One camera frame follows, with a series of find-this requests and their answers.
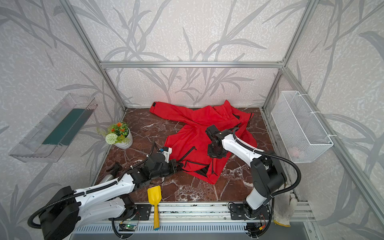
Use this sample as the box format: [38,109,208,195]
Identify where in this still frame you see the red jacket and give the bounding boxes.
[150,101,257,185]

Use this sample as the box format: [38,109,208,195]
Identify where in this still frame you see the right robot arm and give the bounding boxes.
[206,125,302,220]

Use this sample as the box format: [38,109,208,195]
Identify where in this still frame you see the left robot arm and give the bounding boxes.
[28,151,182,240]

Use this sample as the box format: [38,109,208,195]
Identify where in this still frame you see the yellow plastic scoop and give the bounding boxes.
[147,186,162,231]

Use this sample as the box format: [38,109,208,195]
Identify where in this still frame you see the silver spray bottle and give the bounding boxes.
[100,163,122,184]

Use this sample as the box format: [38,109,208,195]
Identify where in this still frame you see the potted artificial flower plant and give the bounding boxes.
[97,122,133,150]

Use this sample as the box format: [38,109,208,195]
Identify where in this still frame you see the green circuit board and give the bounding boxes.
[119,222,137,232]

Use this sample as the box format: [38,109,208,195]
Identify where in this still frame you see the white work glove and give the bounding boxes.
[273,192,298,228]

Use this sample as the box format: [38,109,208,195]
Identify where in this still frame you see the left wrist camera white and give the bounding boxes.
[159,147,172,163]

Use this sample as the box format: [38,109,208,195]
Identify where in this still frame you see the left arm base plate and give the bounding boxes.
[127,204,152,222]

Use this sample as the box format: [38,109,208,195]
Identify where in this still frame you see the aluminium frame rail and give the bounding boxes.
[68,201,317,224]

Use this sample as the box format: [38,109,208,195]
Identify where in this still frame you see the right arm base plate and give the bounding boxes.
[227,202,271,220]

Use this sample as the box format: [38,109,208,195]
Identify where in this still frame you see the white wire mesh basket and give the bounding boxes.
[272,91,334,163]

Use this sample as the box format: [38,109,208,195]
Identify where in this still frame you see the clear acrylic wall shelf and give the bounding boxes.
[9,94,98,163]

